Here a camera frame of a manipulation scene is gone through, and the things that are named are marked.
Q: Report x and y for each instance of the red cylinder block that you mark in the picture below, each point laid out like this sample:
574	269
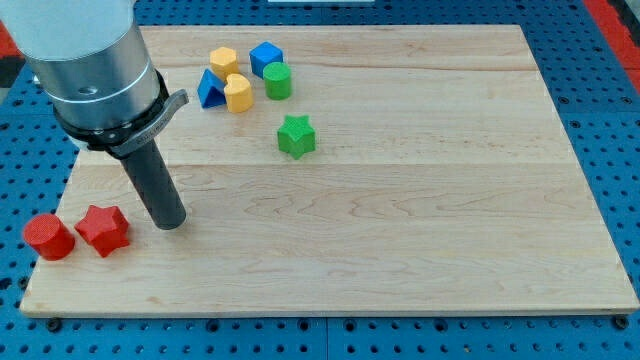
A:
49	237

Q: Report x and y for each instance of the green star block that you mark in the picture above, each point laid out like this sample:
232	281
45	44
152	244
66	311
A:
296	136

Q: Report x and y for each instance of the wooden board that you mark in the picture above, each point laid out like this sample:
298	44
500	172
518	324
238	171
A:
443	184

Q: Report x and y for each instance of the yellow hexagon block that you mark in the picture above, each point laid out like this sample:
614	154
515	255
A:
224	62

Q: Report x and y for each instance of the red star block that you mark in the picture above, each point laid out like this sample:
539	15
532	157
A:
104	228

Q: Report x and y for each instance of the blue cube block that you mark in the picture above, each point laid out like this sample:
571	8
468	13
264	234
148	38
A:
262	55

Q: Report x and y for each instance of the blue triangle block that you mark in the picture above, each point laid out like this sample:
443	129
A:
211	90

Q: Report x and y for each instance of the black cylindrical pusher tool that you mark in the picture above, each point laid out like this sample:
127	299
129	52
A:
147	172

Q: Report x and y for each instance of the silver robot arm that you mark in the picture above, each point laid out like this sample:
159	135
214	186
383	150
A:
91	60

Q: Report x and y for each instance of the green cylinder block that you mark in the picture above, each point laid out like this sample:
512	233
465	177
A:
277	79

